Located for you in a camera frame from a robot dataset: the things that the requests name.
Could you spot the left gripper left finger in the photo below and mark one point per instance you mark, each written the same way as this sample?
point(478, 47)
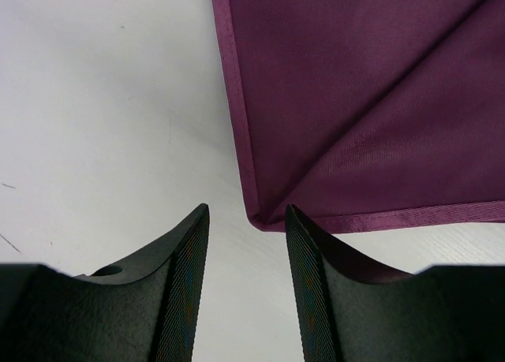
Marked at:
point(143, 307)

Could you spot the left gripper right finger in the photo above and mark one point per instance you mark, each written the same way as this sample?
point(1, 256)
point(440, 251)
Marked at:
point(351, 307)

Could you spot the purple satin napkin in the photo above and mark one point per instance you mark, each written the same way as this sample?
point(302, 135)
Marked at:
point(366, 114)

